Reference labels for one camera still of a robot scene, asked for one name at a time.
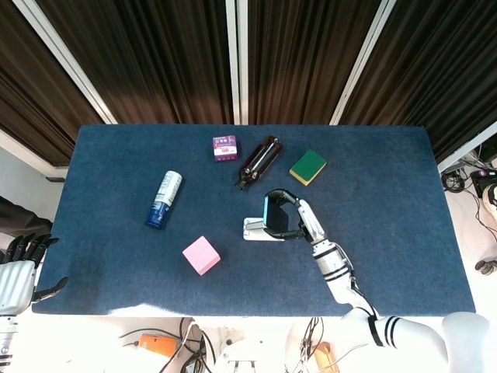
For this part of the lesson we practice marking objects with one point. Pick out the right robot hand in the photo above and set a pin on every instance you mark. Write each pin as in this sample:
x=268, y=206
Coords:
x=310, y=221

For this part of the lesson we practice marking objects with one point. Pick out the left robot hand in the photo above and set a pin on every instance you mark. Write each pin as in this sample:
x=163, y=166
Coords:
x=15, y=279

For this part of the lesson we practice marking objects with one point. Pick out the black smartphone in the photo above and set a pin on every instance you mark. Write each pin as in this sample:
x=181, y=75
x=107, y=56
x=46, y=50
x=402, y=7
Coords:
x=278, y=220

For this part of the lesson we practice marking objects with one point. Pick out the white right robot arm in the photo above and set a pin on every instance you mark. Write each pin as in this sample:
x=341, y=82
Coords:
x=334, y=270

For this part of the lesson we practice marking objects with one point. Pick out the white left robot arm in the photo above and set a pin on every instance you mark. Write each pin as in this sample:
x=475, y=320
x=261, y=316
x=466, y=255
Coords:
x=7, y=336

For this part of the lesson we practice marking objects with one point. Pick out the white plastic stand base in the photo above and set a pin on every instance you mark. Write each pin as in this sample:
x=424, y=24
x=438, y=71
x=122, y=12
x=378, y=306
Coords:
x=252, y=233

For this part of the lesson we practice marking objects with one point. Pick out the green and yellow sponge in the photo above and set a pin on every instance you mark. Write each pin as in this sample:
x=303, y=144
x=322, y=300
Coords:
x=308, y=165

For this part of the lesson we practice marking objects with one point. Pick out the blue velvet table cloth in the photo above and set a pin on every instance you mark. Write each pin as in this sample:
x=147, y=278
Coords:
x=372, y=217

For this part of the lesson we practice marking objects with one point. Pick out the dark fabric seat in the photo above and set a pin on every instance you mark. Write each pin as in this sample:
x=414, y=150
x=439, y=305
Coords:
x=21, y=217

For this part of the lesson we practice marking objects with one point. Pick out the brown plastic bottle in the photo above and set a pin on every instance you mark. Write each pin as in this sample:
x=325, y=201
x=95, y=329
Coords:
x=258, y=161

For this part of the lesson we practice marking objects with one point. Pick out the small purple carton box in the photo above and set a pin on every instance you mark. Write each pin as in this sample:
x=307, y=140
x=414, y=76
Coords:
x=225, y=149

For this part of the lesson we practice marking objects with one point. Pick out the pale pink cube block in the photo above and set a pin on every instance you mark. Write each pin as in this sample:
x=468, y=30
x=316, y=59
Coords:
x=200, y=255

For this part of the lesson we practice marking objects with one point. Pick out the yellow orange box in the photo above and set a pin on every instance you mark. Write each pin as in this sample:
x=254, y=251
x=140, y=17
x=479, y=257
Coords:
x=325, y=355

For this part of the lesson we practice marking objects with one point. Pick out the blue and white spray can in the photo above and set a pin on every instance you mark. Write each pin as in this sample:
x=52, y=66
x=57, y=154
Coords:
x=165, y=198

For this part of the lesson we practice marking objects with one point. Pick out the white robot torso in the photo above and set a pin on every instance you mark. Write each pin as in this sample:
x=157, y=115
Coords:
x=242, y=355

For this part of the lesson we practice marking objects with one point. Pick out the orange box device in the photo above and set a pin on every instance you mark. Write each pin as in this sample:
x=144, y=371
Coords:
x=159, y=345

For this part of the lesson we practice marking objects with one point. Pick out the dark brown curtain panel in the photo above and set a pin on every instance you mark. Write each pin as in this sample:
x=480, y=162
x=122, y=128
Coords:
x=303, y=58
x=438, y=66
x=27, y=85
x=155, y=58

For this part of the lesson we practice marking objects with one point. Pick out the black electronic device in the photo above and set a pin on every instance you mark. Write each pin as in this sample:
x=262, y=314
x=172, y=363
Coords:
x=481, y=179

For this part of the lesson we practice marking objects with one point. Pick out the black caster wheel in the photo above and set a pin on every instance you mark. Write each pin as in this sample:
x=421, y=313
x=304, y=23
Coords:
x=485, y=267

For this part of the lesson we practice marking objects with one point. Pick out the white frame post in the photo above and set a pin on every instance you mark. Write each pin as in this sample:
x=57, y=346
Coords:
x=466, y=145
x=27, y=149
x=363, y=62
x=237, y=62
x=66, y=62

